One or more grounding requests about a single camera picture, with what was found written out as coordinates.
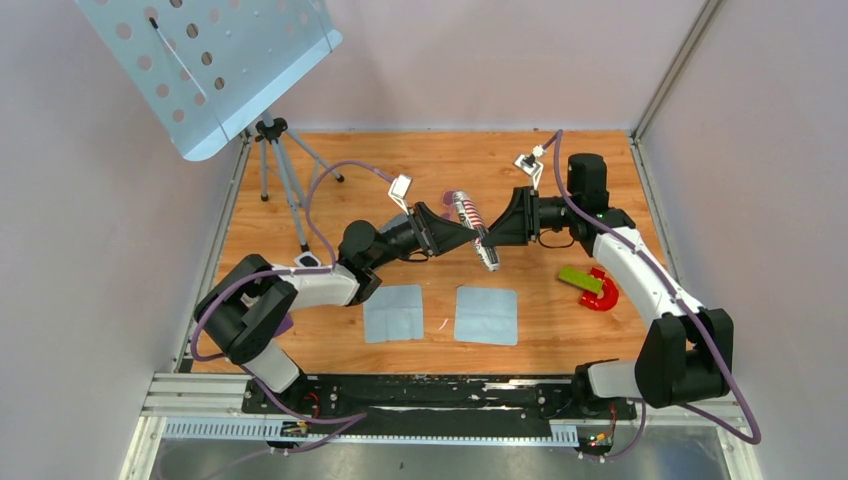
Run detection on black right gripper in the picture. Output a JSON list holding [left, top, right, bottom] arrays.
[[481, 187, 579, 247]]

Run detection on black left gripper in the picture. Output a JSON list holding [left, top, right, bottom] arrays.
[[367, 203, 477, 272]]

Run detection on flag print glasses case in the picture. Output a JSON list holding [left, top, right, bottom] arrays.
[[452, 190, 500, 272]]

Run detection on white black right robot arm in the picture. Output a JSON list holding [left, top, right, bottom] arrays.
[[483, 153, 733, 418]]

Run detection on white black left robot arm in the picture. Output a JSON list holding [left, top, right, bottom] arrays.
[[194, 202, 479, 413]]

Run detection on pink transparent sunglasses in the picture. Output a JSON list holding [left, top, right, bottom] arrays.
[[440, 190, 458, 221]]

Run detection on green toy brick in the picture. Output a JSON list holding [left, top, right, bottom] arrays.
[[557, 267, 603, 295]]

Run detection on right light blue cloth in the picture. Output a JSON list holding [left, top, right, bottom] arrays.
[[454, 286, 518, 346]]

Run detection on light blue cloth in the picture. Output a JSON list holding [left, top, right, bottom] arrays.
[[363, 285, 424, 343], [454, 286, 518, 346]]

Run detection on left light blue cloth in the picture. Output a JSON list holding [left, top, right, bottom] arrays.
[[363, 285, 424, 343]]

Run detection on red toy arch block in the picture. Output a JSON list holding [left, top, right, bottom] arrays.
[[579, 268, 620, 312]]

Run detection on purple glasses case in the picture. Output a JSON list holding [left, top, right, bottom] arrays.
[[274, 314, 293, 337]]

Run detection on perforated metal music stand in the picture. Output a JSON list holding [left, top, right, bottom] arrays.
[[77, 0, 343, 251]]

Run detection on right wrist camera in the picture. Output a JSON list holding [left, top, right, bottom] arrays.
[[513, 145, 546, 190]]

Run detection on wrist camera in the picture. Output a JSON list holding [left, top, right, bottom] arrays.
[[388, 174, 413, 214], [513, 145, 546, 190]]

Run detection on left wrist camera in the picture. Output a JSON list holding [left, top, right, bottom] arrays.
[[388, 174, 413, 214]]

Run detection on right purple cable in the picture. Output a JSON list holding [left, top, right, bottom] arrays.
[[541, 129, 763, 463]]

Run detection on purple cable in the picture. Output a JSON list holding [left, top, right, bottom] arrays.
[[188, 159, 399, 458], [541, 129, 763, 463]]

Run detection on white frame black sunglasses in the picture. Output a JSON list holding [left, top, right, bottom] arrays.
[[294, 251, 322, 268]]

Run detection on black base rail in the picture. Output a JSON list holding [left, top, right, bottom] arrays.
[[140, 372, 747, 446]]

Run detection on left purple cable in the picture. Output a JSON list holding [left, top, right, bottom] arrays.
[[188, 159, 399, 458]]

